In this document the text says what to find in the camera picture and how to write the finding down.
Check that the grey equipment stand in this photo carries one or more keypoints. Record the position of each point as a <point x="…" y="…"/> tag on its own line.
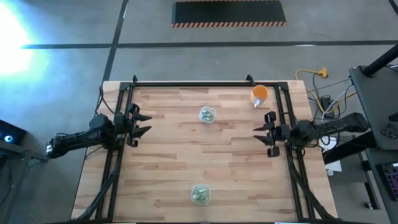
<point x="25" y="154"/>

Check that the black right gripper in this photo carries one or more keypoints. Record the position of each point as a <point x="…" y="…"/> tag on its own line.
<point x="282" y="133"/>

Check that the black device blue light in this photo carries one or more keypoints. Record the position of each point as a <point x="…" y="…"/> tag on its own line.
<point x="15" y="132"/>

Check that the black keyboard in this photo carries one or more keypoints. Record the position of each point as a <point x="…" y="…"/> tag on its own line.
<point x="391" y="180"/>

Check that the black caster wheel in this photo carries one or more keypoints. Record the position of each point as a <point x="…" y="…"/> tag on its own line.
<point x="368" y="205"/>

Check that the green stevia sweetener packet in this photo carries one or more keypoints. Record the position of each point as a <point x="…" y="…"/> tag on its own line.
<point x="205" y="116"/>
<point x="197" y="196"/>
<point x="211" y="115"/>
<point x="204" y="192"/>

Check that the clear plastic container white label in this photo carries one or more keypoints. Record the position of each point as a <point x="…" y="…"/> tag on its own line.
<point x="193" y="202"/>

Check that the small black device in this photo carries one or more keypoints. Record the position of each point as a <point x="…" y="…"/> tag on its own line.
<point x="390" y="132"/>

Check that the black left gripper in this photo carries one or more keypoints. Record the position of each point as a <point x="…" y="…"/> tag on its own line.
<point x="124" y="127"/>

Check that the white paper sheet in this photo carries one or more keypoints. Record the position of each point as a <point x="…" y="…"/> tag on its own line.
<point x="334" y="165"/>

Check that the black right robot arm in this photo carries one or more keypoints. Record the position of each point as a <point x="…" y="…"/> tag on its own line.
<point x="335" y="126"/>

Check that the black hazard-striped floor mat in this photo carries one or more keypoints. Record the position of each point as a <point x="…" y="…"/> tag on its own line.
<point x="228" y="12"/>

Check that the black aluminium table frame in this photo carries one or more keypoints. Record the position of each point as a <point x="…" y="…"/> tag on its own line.
<point x="202" y="84"/>

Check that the black pole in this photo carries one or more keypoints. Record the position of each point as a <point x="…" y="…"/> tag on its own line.
<point x="381" y="60"/>

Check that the black frame bracket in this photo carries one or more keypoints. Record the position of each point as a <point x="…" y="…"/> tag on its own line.
<point x="249" y="78"/>
<point x="134" y="78"/>

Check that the grey side table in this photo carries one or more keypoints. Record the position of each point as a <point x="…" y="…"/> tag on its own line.
<point x="379" y="99"/>

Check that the grey desk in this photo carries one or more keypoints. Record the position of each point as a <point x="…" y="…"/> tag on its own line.
<point x="373" y="186"/>

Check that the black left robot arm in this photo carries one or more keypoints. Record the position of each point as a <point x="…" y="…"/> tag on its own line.
<point x="77" y="138"/>

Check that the black support bar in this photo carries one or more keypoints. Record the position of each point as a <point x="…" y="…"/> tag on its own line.
<point x="348" y="149"/>

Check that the black power strip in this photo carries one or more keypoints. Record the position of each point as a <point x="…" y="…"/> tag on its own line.
<point x="326" y="102"/>

